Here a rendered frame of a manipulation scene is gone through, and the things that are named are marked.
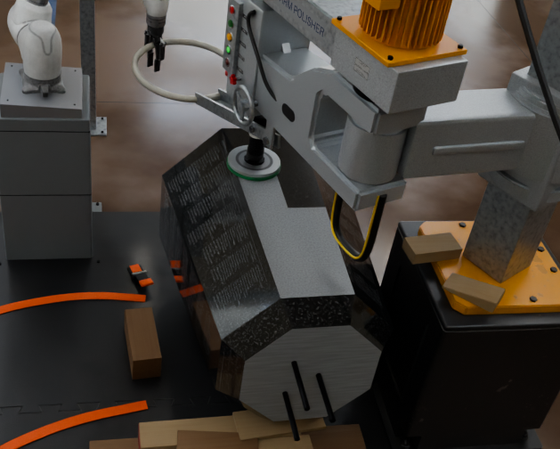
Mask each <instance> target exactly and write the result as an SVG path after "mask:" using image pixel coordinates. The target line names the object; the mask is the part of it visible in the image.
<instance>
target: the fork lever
mask: <svg viewBox="0 0 560 449"><path fill-rule="evenodd" d="M218 93H219V94H220V96H221V98H220V99H219V100H215V101H213V100H211V99H209V98H207V97H206V96H205V95H203V94H200V93H198V92H196V93H195V96H196V97H197V102H196V104H197V105H199V106H201V107H203V108H204V109H206V110H209V111H211V112H212V113H214V114H215V115H217V116H219V117H221V118H223V119H225V120H227V121H229V122H231V123H232V124H233V125H235V126H237V127H240V128H241V129H243V130H245V131H247V132H249V133H250V134H252V135H254V136H256V137H258V138H259V139H261V140H263V144H264V146H266V145H268V144H269V140H268V138H267V137H264V134H265V127H263V126H261V125H259V124H257V123H256V122H254V121H253V122H252V124H251V125H250V126H248V127H244V126H242V125H241V124H240V123H239V121H238V120H237V119H236V117H235V114H234V111H233V107H232V98H231V97H230V96H229V95H228V94H227V92H226V91H224V90H223V89H221V88H219V89H218ZM244 121H248V114H247V113H246V112H245V114H244ZM285 140H286V139H285V138H284V137H283V136H282V135H278V134H276V133H275V136H274V143H273V146H274V147H276V148H278V149H279V148H280V141H285Z"/></svg>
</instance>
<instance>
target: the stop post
mask: <svg viewBox="0 0 560 449"><path fill-rule="evenodd" d="M79 18H80V52H81V68H82V75H88V76H89V77H90V115H91V136H107V118H105V117H96V74H95V6H94V0H79Z"/></svg>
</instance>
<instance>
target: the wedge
mask: <svg viewBox="0 0 560 449"><path fill-rule="evenodd" d="M442 289H444V290H447V291H448V292H450V293H452V294H454V295H456V296H458V297H460V298H463V299H464V300H466V301H468V302H470V303H472V304H474V305H476V306H479V307H480V308H482V309H484V310H486V311H488V312H490V313H493V312H494V310H495V308H496V307H497V305H498V304H499V302H500V300H501V299H502V297H503V295H504V293H505V290H506V289H504V288H501V287H498V286H495V285H492V284H489V283H486V282H481V281H478V280H475V279H472V278H469V277H466V276H463V275H460V274H457V273H452V274H451V275H450V277H449V278H448V279H447V280H446V282H445V283H444V284H443V286H442Z"/></svg>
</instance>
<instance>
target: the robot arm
mask: <svg viewBox="0 0 560 449"><path fill-rule="evenodd" d="M48 1H49V0H16V2H15V4H14V6H13V7H12V8H11V10H10V11H9V13H8V17H7V24H8V28H9V30H10V32H11V35H12V37H13V39H14V41H15V43H16V44H17V45H18V47H19V48H20V54H21V58H22V60H23V68H24V69H19V73H20V75H21V81H22V89H21V91H22V92H23V93H24V94H33V93H41V95H42V96H43V97H48V93H57V94H65V93H66V88H65V87H64V85H63V82H62V77H61V61H62V44H61V35H60V33H59V31H58V29H57V28H56V27H55V26H54V25H53V24H52V12H53V9H52V7H51V6H50V4H49V2H48ZM143 2H144V5H145V7H146V10H147V12H146V23H147V24H148V27H147V30H144V35H145V39H144V45H146V44H149V43H151V42H153V43H154V46H155V52H156V59H155V61H154V72H157V71H159V70H160V62H161V61H163V60H164V59H165V48H166V42H164V41H163V40H162V34H163V33H164V26H165V25H166V13H167V10H168V6H169V0H143ZM153 54H154V52H153V49H151V50H149V51H148V52H147V58H148V60H147V67H150V66H153Z"/></svg>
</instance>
